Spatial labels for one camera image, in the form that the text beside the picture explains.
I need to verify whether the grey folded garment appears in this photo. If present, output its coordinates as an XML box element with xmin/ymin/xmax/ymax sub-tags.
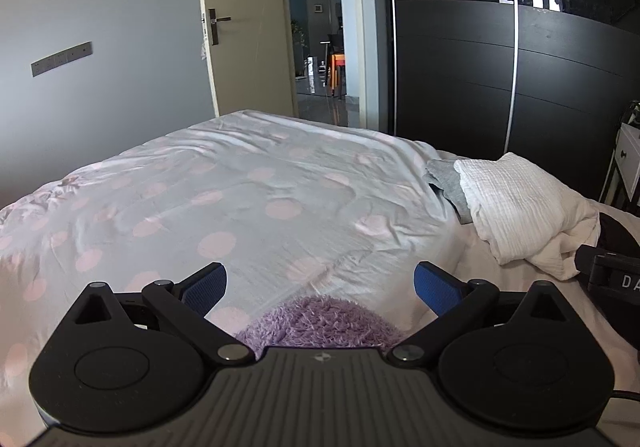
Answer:
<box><xmin>424</xmin><ymin>159</ymin><xmax>475</xmax><ymax>226</ymax></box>

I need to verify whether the purple fluffy garment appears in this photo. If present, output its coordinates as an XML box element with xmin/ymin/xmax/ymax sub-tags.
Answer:
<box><xmin>235</xmin><ymin>296</ymin><xmax>406</xmax><ymax>361</ymax></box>

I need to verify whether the grey wall switch panel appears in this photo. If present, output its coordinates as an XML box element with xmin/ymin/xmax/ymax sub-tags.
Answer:
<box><xmin>31</xmin><ymin>41</ymin><xmax>94</xmax><ymax>77</ymax></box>

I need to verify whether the orange chair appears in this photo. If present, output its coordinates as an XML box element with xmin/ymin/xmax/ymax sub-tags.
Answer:
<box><xmin>327</xmin><ymin>53</ymin><xmax>347</xmax><ymax>100</ymax></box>

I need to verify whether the white textured cloth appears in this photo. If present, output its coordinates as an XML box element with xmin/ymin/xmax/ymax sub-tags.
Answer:
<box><xmin>453</xmin><ymin>152</ymin><xmax>602</xmax><ymax>282</ymax></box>

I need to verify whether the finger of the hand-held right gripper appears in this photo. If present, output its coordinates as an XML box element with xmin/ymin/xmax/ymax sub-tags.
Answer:
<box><xmin>574</xmin><ymin>244</ymin><xmax>608</xmax><ymax>279</ymax></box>

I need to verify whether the beige room door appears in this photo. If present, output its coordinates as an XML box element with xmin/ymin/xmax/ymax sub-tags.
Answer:
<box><xmin>196</xmin><ymin>0</ymin><xmax>301</xmax><ymax>118</ymax></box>

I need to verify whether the bed with polka dot sheet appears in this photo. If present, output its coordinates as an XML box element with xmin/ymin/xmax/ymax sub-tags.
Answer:
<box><xmin>0</xmin><ymin>109</ymin><xmax>640</xmax><ymax>433</ymax></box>

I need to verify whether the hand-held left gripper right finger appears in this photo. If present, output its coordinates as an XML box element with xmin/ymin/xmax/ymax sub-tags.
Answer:
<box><xmin>386</xmin><ymin>263</ymin><xmax>568</xmax><ymax>368</ymax></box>

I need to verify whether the white drawer cabinet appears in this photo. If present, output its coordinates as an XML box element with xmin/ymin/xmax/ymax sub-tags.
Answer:
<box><xmin>604</xmin><ymin>121</ymin><xmax>640</xmax><ymax>214</ymax></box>

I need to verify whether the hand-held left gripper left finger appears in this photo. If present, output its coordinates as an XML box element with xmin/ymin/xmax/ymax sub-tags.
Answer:
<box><xmin>72</xmin><ymin>263</ymin><xmax>258</xmax><ymax>368</ymax></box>

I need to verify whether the metal door handle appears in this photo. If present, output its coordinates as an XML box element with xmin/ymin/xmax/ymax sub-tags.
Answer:
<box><xmin>201</xmin><ymin>8</ymin><xmax>232</xmax><ymax>46</ymax></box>

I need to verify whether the black wardrobe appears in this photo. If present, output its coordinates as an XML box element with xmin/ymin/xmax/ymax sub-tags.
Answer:
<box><xmin>384</xmin><ymin>0</ymin><xmax>640</xmax><ymax>204</ymax></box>

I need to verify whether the black cloth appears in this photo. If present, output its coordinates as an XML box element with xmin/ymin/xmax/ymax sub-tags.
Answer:
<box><xmin>582</xmin><ymin>213</ymin><xmax>640</xmax><ymax>260</ymax></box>

